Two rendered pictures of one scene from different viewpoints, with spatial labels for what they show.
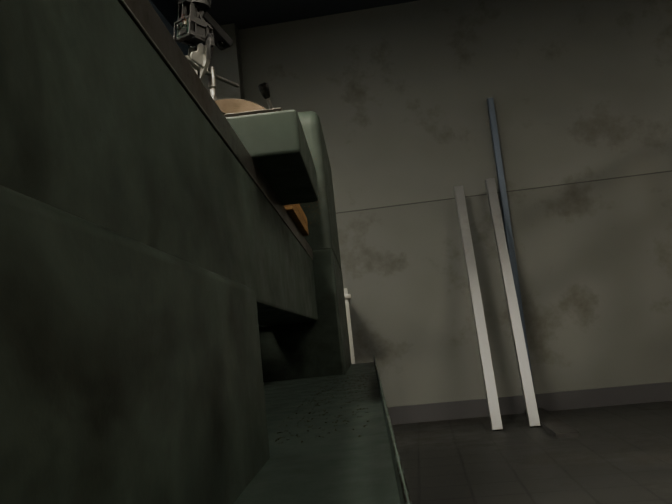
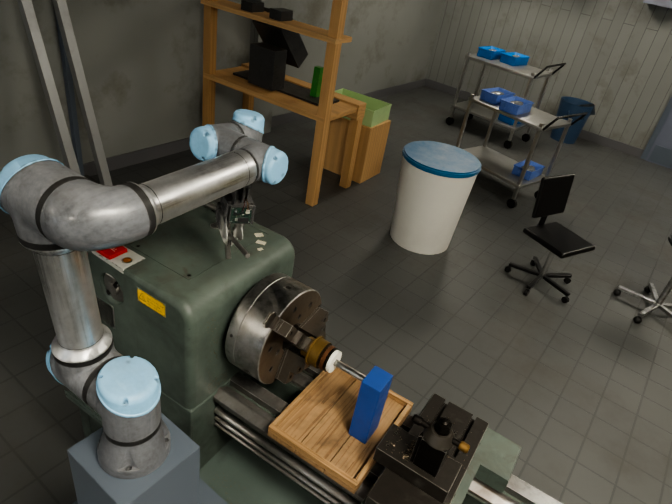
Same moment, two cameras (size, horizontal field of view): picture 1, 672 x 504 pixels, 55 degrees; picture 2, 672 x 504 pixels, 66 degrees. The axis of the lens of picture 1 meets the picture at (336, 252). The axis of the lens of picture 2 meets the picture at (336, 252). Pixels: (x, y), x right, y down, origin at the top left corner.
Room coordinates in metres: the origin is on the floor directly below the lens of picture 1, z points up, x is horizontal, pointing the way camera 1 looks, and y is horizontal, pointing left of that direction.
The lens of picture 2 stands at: (0.94, 1.25, 2.15)
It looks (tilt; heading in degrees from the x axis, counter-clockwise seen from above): 33 degrees down; 295
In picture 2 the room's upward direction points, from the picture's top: 10 degrees clockwise
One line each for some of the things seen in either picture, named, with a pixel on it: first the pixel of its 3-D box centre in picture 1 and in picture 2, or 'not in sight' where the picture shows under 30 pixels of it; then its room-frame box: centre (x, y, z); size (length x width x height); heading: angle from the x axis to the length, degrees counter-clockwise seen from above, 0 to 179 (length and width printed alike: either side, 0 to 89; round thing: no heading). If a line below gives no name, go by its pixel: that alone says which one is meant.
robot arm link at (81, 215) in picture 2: not in sight; (187, 189); (1.55, 0.61, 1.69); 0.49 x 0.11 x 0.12; 87
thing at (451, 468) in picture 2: not in sight; (417, 461); (1.02, 0.33, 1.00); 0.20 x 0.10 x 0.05; 178
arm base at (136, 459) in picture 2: not in sight; (133, 433); (1.56, 0.77, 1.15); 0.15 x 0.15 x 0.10
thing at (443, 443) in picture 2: not in sight; (440, 433); (1.00, 0.33, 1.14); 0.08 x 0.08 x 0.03
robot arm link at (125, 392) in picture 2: not in sight; (128, 395); (1.56, 0.77, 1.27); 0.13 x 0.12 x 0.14; 177
